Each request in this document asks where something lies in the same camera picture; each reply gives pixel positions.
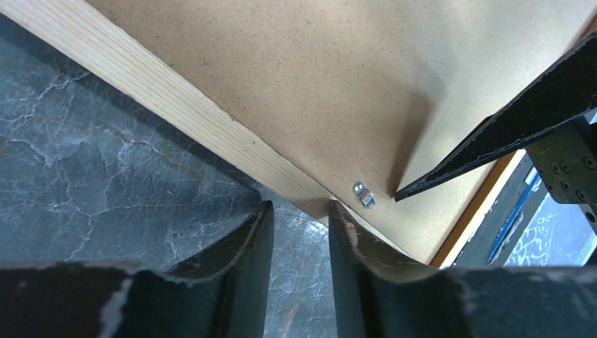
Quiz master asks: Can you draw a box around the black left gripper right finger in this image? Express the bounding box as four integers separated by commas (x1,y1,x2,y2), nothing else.
329,200,596,337

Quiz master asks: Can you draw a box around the brown wooden picture frame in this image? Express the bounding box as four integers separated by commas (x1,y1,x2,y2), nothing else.
0,0,597,269

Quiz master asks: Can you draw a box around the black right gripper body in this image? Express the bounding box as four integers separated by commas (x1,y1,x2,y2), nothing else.
526,117,596,230

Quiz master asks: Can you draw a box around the brown fibreboard backing board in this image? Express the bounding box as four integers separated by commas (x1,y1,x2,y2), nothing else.
92,1,596,263

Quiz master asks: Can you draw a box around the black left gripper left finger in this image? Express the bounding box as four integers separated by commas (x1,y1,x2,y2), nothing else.
1,201,275,337

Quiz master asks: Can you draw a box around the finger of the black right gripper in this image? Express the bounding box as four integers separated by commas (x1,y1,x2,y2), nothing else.
394,32,596,201

